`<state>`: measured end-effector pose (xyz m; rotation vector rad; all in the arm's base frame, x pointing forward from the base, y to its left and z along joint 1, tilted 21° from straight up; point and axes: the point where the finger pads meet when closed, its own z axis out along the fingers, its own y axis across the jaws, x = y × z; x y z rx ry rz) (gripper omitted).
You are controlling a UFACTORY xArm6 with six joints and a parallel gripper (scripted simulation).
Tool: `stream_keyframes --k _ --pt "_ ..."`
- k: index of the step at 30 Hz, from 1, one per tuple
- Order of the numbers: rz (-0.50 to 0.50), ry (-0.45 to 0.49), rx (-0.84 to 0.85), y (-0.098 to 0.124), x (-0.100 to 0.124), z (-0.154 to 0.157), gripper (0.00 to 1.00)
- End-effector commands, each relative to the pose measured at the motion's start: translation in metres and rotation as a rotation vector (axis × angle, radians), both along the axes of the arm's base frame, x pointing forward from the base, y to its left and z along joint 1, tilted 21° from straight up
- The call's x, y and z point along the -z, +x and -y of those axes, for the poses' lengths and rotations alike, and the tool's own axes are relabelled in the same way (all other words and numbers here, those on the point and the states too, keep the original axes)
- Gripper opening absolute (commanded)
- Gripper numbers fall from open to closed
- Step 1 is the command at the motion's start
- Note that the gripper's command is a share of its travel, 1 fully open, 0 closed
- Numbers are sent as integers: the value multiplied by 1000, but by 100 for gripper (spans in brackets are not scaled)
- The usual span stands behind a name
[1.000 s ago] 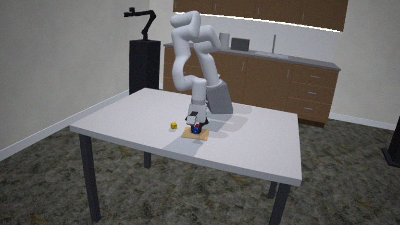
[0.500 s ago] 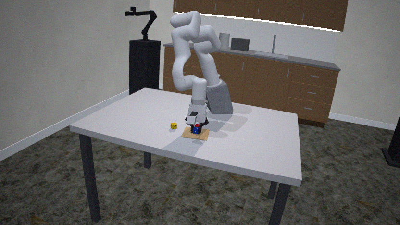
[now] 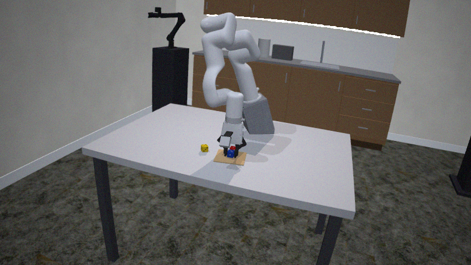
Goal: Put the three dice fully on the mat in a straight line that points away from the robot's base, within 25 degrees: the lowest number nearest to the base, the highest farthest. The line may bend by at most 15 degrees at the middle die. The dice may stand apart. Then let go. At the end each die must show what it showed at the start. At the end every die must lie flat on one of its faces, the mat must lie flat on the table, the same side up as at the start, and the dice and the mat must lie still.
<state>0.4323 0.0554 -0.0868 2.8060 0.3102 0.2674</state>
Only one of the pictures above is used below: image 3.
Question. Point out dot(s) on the tan flat mat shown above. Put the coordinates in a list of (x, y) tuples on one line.
[(239, 160)]

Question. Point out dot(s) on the blue die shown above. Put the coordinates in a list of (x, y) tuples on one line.
[(230, 153)]

